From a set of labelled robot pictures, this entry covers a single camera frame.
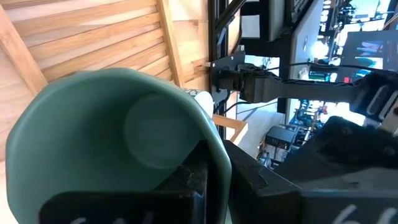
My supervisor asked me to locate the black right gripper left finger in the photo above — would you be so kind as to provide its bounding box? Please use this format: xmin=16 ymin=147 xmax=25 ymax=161
xmin=39 ymin=139 xmax=209 ymax=224

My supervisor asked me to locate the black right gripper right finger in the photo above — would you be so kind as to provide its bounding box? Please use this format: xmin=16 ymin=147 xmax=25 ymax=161
xmin=223 ymin=139 xmax=398 ymax=224

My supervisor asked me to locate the green faceted mug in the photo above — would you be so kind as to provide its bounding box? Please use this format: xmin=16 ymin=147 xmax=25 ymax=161
xmin=5 ymin=67 xmax=233 ymax=224

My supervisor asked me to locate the grey laptop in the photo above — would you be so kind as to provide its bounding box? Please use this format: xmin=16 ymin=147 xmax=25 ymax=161
xmin=287 ymin=0 xmax=326 ymax=82

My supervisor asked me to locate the backlit keyboard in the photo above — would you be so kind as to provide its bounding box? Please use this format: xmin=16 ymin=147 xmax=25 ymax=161
xmin=284 ymin=0 xmax=312 ymax=26

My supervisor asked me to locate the wooden slatted tray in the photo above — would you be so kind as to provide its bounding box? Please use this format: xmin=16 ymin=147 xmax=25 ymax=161
xmin=0 ymin=0 xmax=249 ymax=147

